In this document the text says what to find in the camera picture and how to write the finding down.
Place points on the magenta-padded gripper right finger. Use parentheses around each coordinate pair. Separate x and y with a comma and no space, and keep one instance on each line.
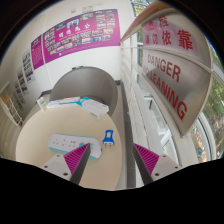
(148,160)

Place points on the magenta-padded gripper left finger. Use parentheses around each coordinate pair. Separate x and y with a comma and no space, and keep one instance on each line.
(76,159)

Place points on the white and blue charger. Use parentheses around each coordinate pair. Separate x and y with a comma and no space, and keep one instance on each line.
(108,136)

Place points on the white and teal power strip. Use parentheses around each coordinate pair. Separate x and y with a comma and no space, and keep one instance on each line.
(66,143)

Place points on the white metal railing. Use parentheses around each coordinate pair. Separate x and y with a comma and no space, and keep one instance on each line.
(136,110)

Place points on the flat white and blue box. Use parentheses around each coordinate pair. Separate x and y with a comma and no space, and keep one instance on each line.
(61,102)

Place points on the small white and green box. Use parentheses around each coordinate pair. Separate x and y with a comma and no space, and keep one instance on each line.
(42,104)

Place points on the white stair railing, wooden top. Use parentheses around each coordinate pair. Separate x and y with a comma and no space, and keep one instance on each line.
(11,111)

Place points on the green exit sign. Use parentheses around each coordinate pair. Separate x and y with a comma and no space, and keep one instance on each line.
(77,67)

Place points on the metal warning sign, red letters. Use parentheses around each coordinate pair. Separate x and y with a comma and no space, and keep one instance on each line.
(180,73)

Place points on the wooden handrail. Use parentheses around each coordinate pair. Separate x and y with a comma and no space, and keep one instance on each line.
(150,18)

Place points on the white photo wall panel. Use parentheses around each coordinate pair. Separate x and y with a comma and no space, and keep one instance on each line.
(17,92)
(28,66)
(20,80)

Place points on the narrow magenta wall poster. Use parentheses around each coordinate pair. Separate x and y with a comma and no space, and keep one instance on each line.
(37,52)

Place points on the large magenta wall poster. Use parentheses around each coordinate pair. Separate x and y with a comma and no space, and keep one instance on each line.
(81,35)

